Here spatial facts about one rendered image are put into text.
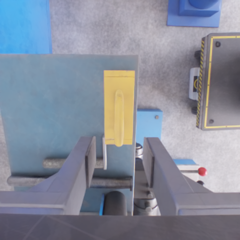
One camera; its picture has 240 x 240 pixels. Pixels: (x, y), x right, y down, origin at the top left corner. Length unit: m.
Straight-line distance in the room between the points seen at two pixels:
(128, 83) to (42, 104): 0.30
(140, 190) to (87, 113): 0.35
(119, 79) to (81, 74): 0.19
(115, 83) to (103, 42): 1.26
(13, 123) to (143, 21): 1.32
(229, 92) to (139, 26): 0.88
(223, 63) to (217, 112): 0.35
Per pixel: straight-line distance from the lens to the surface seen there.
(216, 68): 1.43
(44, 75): 0.54
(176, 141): 1.77
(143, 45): 1.60
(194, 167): 1.78
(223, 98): 1.47
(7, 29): 1.13
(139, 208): 0.76
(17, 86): 0.58
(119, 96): 0.25
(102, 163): 0.54
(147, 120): 1.51
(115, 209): 0.56
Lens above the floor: 1.56
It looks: 76 degrees down
